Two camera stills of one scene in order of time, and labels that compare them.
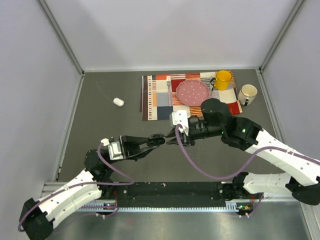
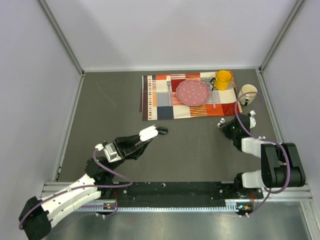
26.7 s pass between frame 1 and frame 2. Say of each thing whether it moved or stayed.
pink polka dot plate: stayed
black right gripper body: moved
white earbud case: moved
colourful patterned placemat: stayed
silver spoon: stayed
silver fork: stayed
